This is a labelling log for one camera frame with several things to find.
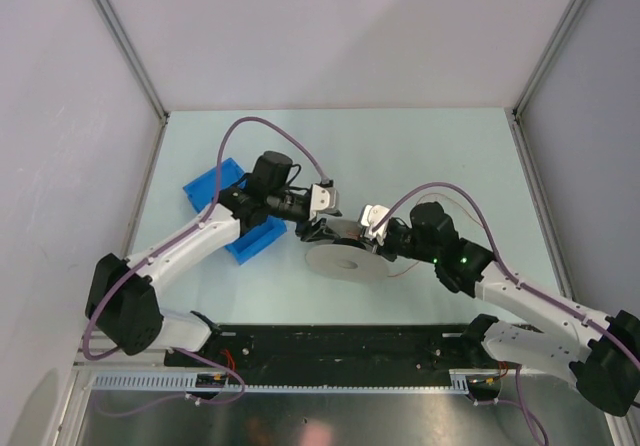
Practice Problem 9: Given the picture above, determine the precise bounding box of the white cable spool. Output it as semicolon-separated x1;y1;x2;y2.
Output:
305;218;389;284

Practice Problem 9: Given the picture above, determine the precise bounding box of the thin red wire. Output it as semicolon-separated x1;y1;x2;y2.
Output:
384;193;487;279

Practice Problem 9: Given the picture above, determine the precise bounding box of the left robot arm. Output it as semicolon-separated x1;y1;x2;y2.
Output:
85;151;340;366

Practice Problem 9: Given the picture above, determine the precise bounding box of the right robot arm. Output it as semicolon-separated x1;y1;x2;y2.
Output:
360;202;639;417

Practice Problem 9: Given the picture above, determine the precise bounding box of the blue plastic bin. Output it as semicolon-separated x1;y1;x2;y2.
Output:
181;156;287;267

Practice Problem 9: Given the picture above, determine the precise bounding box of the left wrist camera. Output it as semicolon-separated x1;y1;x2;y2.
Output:
309;184;342;221

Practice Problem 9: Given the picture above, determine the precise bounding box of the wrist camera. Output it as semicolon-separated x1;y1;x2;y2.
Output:
359;205;390;245
309;184;342;221

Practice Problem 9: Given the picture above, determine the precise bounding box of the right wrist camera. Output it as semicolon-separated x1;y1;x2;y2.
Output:
359;205;390;245

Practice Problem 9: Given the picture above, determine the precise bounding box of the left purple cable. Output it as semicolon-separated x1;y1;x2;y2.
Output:
81;116;333;406

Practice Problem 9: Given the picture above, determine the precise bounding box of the purple cable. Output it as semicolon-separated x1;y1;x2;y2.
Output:
369;181;640;441
81;116;333;406

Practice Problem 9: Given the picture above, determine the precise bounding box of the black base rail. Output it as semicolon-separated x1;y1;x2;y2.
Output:
164;324;498;386

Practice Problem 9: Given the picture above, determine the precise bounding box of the white slotted cable duct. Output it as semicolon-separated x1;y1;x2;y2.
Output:
91;371;480;395

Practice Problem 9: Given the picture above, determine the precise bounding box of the right aluminium frame post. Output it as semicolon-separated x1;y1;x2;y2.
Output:
517;0;608;115

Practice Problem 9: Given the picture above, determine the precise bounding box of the aluminium frame post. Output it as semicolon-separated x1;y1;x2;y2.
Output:
91;0;169;123
517;0;608;115

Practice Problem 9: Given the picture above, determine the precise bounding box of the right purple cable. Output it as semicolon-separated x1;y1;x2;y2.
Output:
369;181;640;441

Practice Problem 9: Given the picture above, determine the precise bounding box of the left aluminium frame post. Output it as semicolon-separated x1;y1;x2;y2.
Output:
91;0;169;123

